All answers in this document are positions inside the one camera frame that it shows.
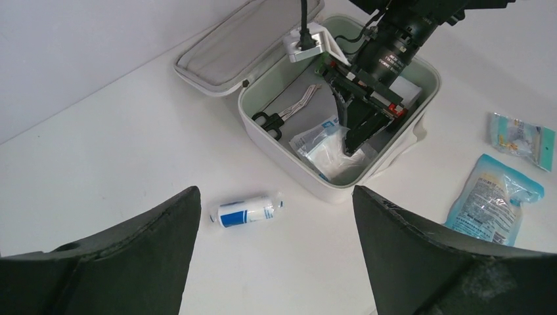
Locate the white medicine kit case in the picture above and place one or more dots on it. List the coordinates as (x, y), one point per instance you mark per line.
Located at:
(278, 100)

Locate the white plastic bottle green label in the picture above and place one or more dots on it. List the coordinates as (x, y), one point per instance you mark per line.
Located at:
(408, 91)

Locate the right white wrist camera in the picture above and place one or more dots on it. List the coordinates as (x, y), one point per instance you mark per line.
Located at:
(311, 40)

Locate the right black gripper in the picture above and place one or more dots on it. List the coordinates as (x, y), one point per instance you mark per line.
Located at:
(364, 102)

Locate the large blue white pouch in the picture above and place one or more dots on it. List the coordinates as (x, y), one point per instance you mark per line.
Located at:
(489, 207)

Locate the small teal mask packet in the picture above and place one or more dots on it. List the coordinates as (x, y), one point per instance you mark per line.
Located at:
(518, 138)

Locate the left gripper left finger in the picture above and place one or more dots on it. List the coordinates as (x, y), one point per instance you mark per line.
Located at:
(139, 266)

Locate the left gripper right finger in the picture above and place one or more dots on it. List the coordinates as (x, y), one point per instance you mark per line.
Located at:
(418, 266)

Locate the black handled scissors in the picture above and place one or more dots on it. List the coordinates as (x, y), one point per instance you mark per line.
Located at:
(271, 123)

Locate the white blue tube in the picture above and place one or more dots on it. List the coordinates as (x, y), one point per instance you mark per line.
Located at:
(246, 211)

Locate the clear bag white gauze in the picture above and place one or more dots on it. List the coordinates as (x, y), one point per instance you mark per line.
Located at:
(352, 166)

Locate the clear bag gauze pad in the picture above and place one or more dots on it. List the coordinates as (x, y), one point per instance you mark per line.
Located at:
(319, 148)

